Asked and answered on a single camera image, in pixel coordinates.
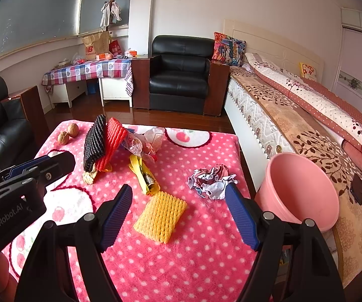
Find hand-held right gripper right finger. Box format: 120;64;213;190
225;182;347;302

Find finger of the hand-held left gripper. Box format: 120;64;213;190
27;152;76;192
2;155;59;179

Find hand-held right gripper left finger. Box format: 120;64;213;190
14;184;133;302

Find black foam net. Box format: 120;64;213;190
83;114;107;173

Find paper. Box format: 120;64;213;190
187;163;239;200

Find yellow wrapper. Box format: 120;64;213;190
128;154;161;196

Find pink plastic bucket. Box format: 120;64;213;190
255;152;340;233

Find red foam net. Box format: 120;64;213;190
95;117;128;173

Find clear plastic wrapper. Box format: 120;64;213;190
121;127;166;163

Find person's left hand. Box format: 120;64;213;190
0;252;21;302

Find pink dotted blanket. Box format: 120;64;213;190
0;120;274;302

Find white desk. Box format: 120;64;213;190
50;77;133;109

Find brown leaf-pattern blanket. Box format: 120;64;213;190
230;66;362;287

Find checked tablecloth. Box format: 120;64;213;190
42;57;134;96

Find white bed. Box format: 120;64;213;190
223;19;362;290

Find black phone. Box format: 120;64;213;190
349;174;362;206

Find brown paper bag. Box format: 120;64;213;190
81;32;111;60

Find red bag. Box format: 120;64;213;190
108;40;122;58

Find white floral quilt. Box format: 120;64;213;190
244;52;362;164

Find large window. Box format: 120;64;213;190
0;0;134;66

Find black leather armchair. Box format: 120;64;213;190
131;35;230;117

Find yellow cushion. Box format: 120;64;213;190
299;62;318;82

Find white garment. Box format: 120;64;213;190
100;2;122;28

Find colourful printed pillow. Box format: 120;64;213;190
212;32;246;67

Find white wardrobe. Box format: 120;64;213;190
330;8;362;117

